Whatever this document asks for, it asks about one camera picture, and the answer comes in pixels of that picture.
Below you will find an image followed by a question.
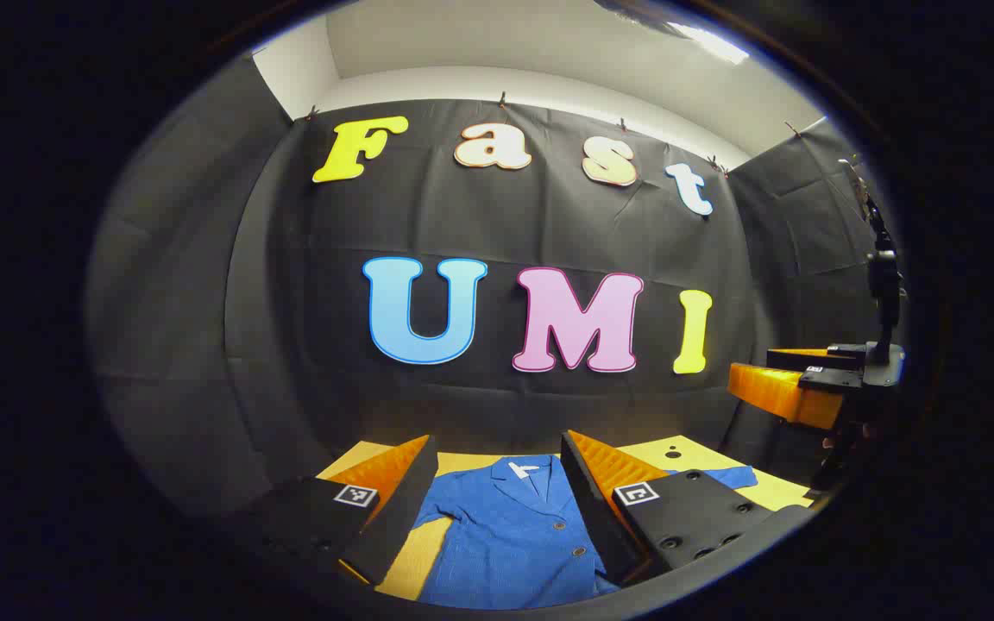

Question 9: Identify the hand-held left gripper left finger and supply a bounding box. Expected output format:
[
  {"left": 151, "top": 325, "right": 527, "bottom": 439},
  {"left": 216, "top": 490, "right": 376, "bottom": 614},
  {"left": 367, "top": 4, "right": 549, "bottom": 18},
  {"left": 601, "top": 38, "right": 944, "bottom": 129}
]
[{"left": 260, "top": 434, "right": 439, "bottom": 587}]

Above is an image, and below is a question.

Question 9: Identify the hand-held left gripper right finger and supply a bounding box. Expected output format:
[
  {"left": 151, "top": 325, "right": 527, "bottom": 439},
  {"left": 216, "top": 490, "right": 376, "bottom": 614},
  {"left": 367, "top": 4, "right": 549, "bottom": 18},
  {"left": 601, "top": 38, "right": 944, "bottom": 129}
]
[{"left": 559, "top": 430, "right": 813, "bottom": 587}]

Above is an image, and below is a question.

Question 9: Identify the blue corduroy jacket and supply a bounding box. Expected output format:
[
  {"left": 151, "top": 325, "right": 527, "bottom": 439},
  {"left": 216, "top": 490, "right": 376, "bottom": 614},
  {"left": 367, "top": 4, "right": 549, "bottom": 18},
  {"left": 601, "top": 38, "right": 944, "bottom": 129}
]
[{"left": 411, "top": 455, "right": 758, "bottom": 611}]

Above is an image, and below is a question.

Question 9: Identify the black backdrop cloth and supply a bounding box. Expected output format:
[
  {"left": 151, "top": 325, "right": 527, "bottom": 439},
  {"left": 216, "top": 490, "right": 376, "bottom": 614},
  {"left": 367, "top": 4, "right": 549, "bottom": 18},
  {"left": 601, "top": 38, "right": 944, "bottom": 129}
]
[{"left": 87, "top": 56, "right": 895, "bottom": 518}]

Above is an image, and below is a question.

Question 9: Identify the ceiling light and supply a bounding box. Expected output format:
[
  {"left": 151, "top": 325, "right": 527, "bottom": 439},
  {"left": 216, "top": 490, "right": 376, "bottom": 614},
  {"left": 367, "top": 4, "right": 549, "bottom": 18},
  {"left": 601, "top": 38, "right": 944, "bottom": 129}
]
[{"left": 592, "top": 0, "right": 752, "bottom": 66}]

